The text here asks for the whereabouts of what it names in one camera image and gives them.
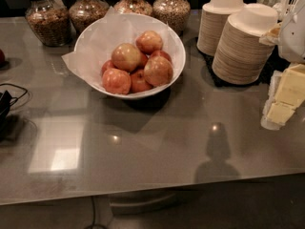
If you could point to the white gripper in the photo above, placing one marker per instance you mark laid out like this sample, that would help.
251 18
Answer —
294 40

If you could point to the yellow-red top apple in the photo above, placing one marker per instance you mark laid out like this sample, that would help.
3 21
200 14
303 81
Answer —
126 57

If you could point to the paper bowl stack front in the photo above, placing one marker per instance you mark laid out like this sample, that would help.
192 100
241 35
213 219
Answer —
240 57

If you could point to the paper bowl stack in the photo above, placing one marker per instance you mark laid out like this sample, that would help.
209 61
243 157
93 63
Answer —
213 19
240 57

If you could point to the paper bowl stack rear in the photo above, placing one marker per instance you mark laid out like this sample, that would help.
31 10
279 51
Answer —
213 19

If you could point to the red apple right back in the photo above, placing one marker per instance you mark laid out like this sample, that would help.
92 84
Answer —
163 54

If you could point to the red apple right front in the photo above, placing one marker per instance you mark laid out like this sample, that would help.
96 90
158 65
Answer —
158 71

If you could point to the red apple centre hidden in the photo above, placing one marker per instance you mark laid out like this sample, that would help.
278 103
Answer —
143 61

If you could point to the red apple hidden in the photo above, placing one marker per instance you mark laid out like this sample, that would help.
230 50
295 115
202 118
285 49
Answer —
143 61
107 65

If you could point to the red apple bottom middle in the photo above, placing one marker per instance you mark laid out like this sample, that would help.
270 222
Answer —
139 84

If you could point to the white ceramic bowl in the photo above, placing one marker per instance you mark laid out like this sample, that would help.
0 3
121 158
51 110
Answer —
178 53

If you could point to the red apple left front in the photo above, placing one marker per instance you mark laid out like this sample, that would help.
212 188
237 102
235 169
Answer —
116 81

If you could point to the red apple left hidden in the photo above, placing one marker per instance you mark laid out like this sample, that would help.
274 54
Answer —
107 65

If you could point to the red apple at left edge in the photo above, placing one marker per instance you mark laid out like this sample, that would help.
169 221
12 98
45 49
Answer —
2 58

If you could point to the black mat under stacks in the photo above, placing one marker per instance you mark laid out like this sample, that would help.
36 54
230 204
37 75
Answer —
274 63

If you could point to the glass cereal jar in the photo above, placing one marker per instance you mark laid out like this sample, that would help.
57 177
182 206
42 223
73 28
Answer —
49 20
134 6
85 12
174 13

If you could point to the white paper liner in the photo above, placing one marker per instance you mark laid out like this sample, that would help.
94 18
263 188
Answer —
95 45

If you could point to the glass cereal jar far left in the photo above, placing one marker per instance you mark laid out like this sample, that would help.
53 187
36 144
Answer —
49 20

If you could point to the black device with cable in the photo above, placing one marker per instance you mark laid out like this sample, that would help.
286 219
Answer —
7 100

